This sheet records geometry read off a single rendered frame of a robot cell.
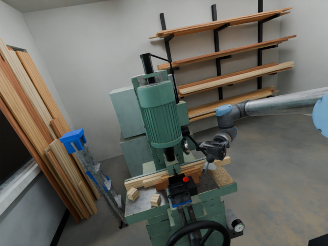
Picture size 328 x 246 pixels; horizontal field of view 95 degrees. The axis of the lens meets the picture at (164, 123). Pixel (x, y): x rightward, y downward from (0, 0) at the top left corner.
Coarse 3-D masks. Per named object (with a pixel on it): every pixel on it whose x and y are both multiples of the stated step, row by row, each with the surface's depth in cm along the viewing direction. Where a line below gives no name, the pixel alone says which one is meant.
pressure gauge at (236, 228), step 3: (237, 219) 82; (234, 222) 81; (237, 222) 81; (240, 222) 81; (234, 225) 80; (237, 225) 80; (240, 225) 80; (243, 225) 81; (234, 228) 80; (237, 228) 81; (240, 228) 81; (243, 228) 81; (237, 231) 81; (240, 231) 82
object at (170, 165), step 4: (164, 156) 92; (164, 160) 93; (176, 160) 85; (168, 164) 83; (172, 164) 83; (176, 164) 83; (168, 168) 83; (172, 168) 83; (176, 168) 84; (180, 168) 86; (168, 172) 84; (172, 172) 84; (176, 172) 85; (180, 172) 85
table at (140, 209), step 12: (204, 180) 85; (144, 192) 86; (156, 192) 84; (204, 192) 77; (216, 192) 79; (228, 192) 80; (132, 204) 80; (144, 204) 78; (168, 204) 76; (132, 216) 74; (144, 216) 76; (168, 216) 73; (204, 216) 69
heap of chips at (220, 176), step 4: (216, 168) 87; (220, 168) 86; (212, 172) 87; (216, 172) 84; (220, 172) 83; (224, 172) 83; (212, 176) 86; (216, 176) 83; (220, 176) 81; (224, 176) 81; (228, 176) 81; (216, 180) 82; (220, 180) 80; (224, 180) 80; (228, 180) 80; (232, 180) 81; (220, 184) 80; (224, 184) 79
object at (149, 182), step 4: (228, 156) 94; (216, 160) 93; (220, 160) 92; (224, 160) 92; (228, 160) 93; (200, 164) 92; (216, 164) 92; (220, 164) 93; (224, 164) 93; (160, 176) 90; (144, 180) 90; (148, 180) 89; (152, 180) 88; (156, 180) 89; (160, 180) 89; (144, 184) 88; (148, 184) 89; (152, 184) 89
